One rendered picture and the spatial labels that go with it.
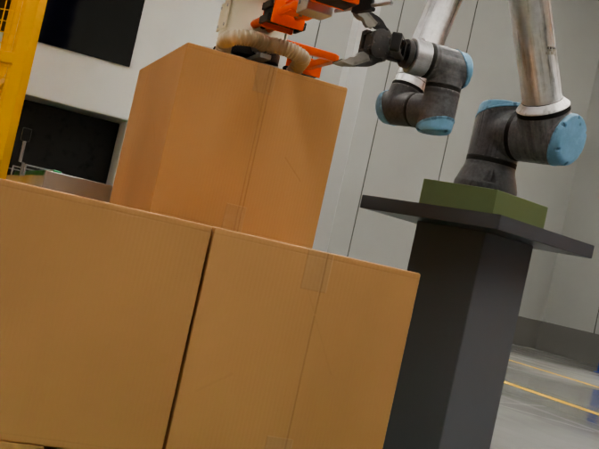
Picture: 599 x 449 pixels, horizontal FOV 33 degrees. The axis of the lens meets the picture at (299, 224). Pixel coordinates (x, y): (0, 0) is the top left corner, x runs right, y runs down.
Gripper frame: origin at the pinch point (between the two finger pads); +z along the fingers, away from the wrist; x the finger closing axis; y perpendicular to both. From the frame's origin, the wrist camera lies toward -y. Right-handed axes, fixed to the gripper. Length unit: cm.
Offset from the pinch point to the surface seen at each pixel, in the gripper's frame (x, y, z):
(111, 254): -60, -64, 54
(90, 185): -48, 62, 41
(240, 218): -49, -4, 16
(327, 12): -1.7, -22.1, 11.9
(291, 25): -2.0, -1.3, 12.7
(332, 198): -19, 345, -147
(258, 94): -20.3, -3.9, 17.9
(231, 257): -57, -64, 35
